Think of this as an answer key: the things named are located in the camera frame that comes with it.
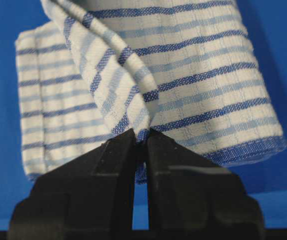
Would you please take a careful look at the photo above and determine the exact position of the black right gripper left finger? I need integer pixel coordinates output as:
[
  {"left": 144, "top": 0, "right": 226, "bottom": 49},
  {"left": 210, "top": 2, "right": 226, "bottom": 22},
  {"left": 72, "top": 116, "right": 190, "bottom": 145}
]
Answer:
[{"left": 7, "top": 130, "right": 136, "bottom": 240}]

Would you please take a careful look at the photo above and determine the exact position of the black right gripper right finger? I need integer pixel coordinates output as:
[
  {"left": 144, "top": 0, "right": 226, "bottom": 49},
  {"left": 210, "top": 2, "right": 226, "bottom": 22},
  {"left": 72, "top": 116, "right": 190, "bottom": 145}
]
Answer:
[{"left": 146, "top": 130, "right": 266, "bottom": 240}]

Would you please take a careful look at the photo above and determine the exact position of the white blue striped towel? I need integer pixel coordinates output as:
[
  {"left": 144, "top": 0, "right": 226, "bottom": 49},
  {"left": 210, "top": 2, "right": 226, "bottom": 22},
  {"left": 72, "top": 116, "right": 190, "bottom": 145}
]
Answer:
[{"left": 15, "top": 0, "right": 287, "bottom": 181}]

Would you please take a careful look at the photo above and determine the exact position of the blue table cloth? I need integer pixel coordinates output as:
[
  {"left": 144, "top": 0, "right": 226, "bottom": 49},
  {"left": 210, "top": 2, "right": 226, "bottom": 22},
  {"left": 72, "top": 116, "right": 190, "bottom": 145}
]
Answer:
[{"left": 0, "top": 0, "right": 287, "bottom": 231}]

